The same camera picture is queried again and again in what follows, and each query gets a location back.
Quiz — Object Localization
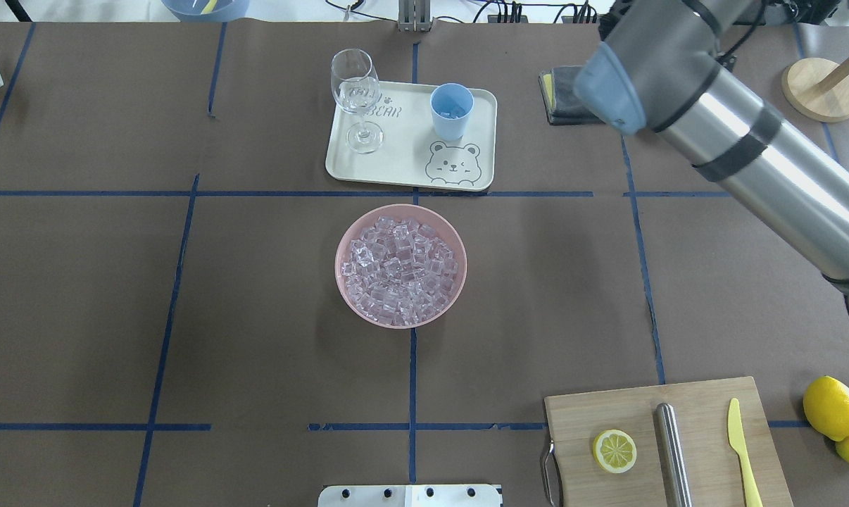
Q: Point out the yellow plastic knife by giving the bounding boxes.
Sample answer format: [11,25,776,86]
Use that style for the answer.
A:
[727,398,763,506]

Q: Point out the aluminium frame post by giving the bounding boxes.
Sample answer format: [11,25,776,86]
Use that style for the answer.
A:
[398,0,434,32]

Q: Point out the wooden cutting board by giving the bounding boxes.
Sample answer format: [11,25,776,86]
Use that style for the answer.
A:
[544,377,793,506]

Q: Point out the grey folded cloth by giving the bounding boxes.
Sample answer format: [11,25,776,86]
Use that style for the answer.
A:
[539,66,603,125]

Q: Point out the half lemon slice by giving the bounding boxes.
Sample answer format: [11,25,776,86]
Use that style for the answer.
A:
[591,429,638,474]

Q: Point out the yellow plastic fork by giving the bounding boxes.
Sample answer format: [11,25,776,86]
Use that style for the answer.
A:
[200,0,218,14]

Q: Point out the clear wine glass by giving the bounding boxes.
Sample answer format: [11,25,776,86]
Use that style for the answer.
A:
[330,48,384,154]

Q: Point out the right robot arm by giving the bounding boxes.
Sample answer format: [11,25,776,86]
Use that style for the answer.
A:
[574,1,849,308]

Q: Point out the wooden mug tree stand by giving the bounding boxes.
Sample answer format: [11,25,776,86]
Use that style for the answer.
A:
[781,57,849,124]

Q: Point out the blue plastic cup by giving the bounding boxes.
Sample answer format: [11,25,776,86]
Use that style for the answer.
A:
[429,83,474,141]

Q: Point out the blue bowl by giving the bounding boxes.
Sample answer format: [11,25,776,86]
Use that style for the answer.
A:
[161,1,251,23]

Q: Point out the cream bear tray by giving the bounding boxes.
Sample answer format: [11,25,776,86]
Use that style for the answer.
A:
[325,81,498,192]

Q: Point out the steel muddler rod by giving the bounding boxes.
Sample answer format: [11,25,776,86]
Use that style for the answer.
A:
[654,402,693,506]

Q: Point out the clear ice cubes in bowl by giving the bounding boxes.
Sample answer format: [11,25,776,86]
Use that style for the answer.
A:
[344,217,460,326]

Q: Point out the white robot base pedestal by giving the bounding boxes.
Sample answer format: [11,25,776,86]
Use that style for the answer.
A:
[317,484,504,506]

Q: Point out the pink bowl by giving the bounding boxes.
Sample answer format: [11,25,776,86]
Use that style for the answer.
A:
[334,204,467,330]

